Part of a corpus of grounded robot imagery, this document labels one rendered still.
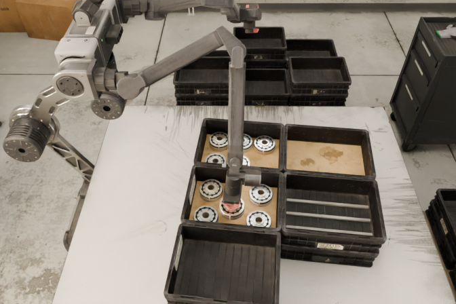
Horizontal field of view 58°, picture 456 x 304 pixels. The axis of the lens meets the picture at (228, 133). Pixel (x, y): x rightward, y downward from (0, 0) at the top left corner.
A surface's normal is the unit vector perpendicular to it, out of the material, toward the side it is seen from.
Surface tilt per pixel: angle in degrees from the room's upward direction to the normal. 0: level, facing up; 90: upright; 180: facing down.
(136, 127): 0
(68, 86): 90
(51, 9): 88
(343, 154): 0
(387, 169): 0
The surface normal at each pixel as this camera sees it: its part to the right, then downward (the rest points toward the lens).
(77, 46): -0.01, -0.70
